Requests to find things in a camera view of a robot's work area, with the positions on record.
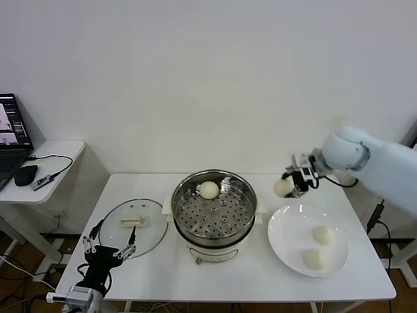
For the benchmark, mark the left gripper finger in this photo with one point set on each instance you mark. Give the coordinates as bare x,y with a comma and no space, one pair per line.
132,236
92,234

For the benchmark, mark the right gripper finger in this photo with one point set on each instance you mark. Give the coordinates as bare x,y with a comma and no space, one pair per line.
288,171
296,194

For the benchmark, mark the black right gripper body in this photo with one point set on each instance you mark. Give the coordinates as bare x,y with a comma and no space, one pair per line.
300,182

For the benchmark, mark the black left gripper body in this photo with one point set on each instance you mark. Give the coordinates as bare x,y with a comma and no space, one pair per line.
101,262

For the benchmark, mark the white steamed baozi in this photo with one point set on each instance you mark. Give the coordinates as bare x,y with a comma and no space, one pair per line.
208,190
314,259
324,235
282,188

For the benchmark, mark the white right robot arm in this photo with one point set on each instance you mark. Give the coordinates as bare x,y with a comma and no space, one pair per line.
384,163

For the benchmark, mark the perforated stainless steamer basket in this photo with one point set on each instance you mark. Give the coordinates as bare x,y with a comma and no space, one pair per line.
236,215

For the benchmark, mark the white round plate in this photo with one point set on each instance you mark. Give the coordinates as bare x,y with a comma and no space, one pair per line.
286,234

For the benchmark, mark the small grey external drive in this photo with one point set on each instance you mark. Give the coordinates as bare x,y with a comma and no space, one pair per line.
42,182

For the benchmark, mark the cream electric cooker base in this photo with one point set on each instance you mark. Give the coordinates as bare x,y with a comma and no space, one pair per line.
211,253

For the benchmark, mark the black computer mouse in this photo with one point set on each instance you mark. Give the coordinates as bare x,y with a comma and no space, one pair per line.
26,175

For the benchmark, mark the white side table with laptop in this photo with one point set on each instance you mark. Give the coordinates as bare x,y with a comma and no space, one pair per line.
62,150

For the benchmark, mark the black laptop with lit screen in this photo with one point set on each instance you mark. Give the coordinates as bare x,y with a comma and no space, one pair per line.
9,159

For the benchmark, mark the white side table with label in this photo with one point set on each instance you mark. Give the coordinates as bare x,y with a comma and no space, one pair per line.
404,257

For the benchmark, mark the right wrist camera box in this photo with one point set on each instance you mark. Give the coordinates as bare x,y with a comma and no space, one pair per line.
304,163

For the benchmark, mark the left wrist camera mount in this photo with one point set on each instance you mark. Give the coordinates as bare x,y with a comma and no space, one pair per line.
79,293

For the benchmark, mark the white wall outlet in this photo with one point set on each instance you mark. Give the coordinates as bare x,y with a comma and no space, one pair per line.
60,215

